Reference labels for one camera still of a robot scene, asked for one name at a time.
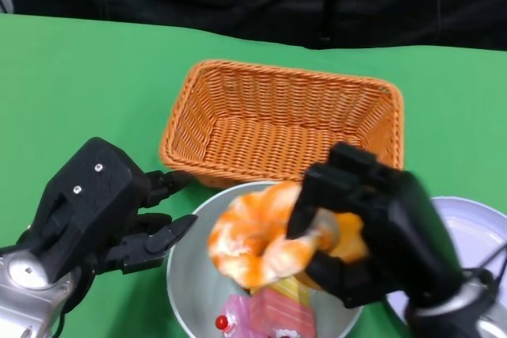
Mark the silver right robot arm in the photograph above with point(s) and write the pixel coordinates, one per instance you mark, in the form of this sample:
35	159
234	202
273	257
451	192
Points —
455	314

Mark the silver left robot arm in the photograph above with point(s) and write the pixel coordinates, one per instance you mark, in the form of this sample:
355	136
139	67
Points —
24	302

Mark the magenta pink cake slice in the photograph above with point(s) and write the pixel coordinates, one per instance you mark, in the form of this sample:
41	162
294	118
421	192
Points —
233	306

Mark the yellow layered cake slice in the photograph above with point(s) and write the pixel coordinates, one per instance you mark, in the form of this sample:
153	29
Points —
293	288

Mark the grey-green bowl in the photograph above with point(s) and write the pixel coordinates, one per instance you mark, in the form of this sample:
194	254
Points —
190	282

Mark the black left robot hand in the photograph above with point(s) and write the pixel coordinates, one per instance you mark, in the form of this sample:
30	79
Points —
150	243

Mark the orange wicker basket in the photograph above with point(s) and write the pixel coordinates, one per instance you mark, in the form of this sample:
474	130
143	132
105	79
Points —
277	132

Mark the salmon pink cake slice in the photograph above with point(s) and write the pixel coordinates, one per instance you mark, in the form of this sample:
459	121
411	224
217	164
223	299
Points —
277	310

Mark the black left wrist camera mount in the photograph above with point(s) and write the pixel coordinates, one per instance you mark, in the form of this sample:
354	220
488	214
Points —
79	211

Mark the lavender plate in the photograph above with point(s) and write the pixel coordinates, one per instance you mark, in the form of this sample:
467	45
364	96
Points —
475	227

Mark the orange striped croissant bread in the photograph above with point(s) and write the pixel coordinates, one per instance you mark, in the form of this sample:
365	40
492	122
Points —
352	239

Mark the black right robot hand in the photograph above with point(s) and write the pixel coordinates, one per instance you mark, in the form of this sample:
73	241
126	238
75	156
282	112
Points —
404	235

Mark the green tablecloth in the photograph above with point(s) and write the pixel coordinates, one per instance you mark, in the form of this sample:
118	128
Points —
79	88

